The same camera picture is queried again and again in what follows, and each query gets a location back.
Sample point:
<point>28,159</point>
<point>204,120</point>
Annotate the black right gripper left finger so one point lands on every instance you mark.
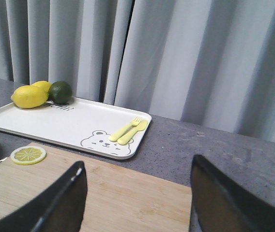
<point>59,208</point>

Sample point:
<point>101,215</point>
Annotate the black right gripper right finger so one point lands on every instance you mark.
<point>224,206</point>

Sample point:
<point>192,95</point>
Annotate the white bear-print tray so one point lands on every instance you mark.
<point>82,124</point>

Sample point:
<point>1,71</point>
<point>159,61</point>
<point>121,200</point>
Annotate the wooden cutting board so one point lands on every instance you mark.
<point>118,199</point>

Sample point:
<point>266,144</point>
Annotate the lemon slice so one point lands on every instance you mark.
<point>28,155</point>

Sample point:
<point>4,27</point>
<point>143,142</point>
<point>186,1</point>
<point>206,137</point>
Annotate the yellow plastic fork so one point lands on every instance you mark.
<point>119,133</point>

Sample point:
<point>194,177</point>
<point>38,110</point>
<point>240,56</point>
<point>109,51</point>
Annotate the green lime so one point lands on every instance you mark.
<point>60,92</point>

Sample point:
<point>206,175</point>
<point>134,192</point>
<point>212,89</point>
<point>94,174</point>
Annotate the yellow lemon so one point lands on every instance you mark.
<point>45,85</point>
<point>29,96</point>

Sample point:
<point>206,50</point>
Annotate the grey pleated curtain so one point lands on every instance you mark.
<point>208,62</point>

